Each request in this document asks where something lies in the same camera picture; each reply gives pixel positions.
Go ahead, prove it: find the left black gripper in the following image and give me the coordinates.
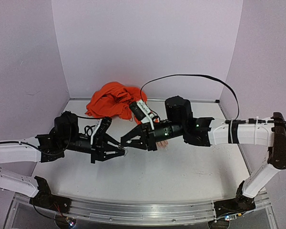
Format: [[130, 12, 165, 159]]
[[61, 133, 126, 164]]

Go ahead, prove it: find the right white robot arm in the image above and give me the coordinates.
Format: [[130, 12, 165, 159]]
[[121, 96, 286, 198]]

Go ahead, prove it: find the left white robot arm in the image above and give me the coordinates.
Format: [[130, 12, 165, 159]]
[[0, 111, 125, 208]]

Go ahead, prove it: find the mannequin hand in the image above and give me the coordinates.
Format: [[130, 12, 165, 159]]
[[156, 141, 169, 150]]

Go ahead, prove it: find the orange crumpled garment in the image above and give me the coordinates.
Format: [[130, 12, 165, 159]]
[[85, 82, 147, 121]]

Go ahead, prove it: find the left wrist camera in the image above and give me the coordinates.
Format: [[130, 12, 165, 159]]
[[91, 117, 112, 145]]

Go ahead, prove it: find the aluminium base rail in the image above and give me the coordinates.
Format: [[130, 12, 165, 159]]
[[4, 192, 277, 229]]

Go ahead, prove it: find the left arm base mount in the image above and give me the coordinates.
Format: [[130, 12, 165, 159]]
[[29, 176, 72, 213]]

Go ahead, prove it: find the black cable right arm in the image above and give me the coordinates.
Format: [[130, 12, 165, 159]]
[[140, 74, 240, 121]]

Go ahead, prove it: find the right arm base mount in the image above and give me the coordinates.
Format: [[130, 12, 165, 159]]
[[214, 181, 256, 219]]

